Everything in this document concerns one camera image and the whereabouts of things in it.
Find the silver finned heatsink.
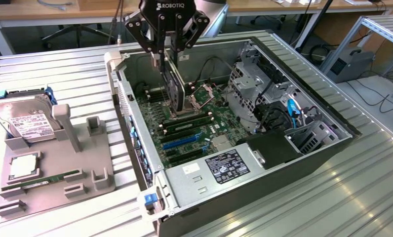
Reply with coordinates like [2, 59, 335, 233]
[211, 137, 232, 151]

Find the black plastic cover box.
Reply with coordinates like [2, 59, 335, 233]
[237, 129, 304, 170]

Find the green RAM stick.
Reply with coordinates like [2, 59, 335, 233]
[163, 118, 213, 133]
[1, 172, 80, 192]

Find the light blue network cable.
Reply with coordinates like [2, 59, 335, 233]
[37, 0, 74, 11]

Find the thin locking lever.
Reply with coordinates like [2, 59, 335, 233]
[159, 85, 168, 106]

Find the black wire bundle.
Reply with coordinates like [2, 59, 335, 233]
[253, 101, 289, 134]

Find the wooden desk white frame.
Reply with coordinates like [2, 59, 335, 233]
[227, 0, 393, 19]
[0, 0, 151, 28]

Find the long black expansion slot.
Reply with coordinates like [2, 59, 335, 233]
[167, 155, 205, 168]
[165, 149, 205, 163]
[159, 131, 201, 145]

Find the black slanted pole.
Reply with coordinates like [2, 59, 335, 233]
[293, 0, 335, 50]

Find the aluminium profile frame table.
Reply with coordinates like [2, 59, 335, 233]
[317, 13, 393, 77]

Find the silver socket cover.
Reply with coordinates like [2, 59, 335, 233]
[187, 83, 216, 109]

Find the grey box with handle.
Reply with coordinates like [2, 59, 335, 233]
[324, 48, 375, 84]

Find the thin hanging cable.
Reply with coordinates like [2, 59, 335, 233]
[110, 0, 124, 44]

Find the grey parts rack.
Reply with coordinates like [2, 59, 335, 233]
[0, 102, 117, 224]

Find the blue flat wire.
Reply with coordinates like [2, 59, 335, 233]
[285, 98, 299, 130]

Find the blue expansion slot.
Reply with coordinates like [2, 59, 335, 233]
[161, 138, 200, 151]

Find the silver CPU chip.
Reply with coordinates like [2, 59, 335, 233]
[8, 155, 41, 180]

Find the perforated silver disk bay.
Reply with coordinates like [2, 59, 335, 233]
[287, 120, 351, 155]

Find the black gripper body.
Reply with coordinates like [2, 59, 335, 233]
[139, 0, 199, 25]

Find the black office chair base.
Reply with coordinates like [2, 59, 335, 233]
[40, 23, 114, 48]
[235, 14, 287, 25]

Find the CPU socket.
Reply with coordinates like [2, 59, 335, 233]
[167, 98, 197, 119]

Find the open PC case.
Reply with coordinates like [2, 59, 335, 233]
[102, 36, 362, 237]

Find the silver power supply unit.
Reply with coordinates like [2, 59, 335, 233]
[161, 143, 267, 208]

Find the green motherboard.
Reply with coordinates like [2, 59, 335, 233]
[135, 82, 253, 171]

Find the silver disk bay cage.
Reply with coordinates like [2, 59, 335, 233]
[227, 61, 295, 129]

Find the silver hard disk drive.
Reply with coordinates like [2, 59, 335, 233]
[0, 95, 57, 143]

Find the green graphics card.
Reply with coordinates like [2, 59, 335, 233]
[151, 32, 188, 118]

